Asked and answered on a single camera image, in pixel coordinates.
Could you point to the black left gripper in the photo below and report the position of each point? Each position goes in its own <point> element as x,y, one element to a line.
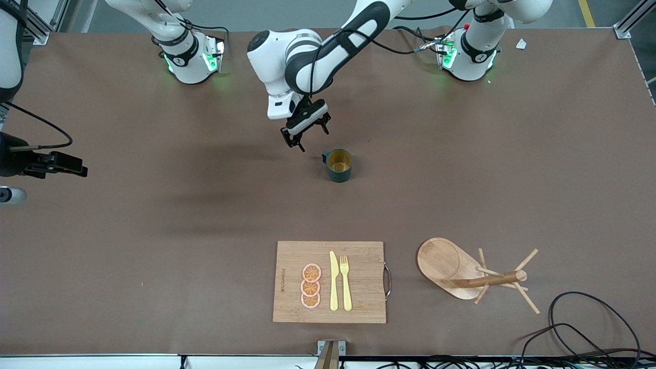
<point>309,115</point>

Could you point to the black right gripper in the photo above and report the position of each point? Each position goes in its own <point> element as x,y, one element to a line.
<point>15,162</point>

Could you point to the teal cup with yellow inside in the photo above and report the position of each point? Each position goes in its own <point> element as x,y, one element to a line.
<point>340,174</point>

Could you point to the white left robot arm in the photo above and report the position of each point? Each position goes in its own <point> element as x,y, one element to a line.
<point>277,51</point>

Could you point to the wooden cup rack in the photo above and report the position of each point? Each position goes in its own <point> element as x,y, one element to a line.
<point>441,261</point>

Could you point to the brown table mat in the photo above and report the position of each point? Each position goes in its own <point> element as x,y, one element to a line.
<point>154,230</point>

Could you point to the orange slice toy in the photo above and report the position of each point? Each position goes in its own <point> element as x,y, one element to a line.
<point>311,272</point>

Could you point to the yellow plastic knife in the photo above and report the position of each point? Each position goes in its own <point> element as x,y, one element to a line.
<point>333,287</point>

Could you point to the wooden cutting board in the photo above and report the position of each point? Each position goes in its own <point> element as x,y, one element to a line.
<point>359,282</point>

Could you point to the yellow plastic fork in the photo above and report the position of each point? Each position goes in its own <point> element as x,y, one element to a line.
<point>347,292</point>

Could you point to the small white paper scrap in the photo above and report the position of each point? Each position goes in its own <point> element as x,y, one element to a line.
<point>521,44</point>

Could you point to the aluminium frame post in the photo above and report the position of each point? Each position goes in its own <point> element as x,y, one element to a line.
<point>622,28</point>
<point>41,36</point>

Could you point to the metal bracket with brown bar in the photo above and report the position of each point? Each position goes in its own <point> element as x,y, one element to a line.
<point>330,353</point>

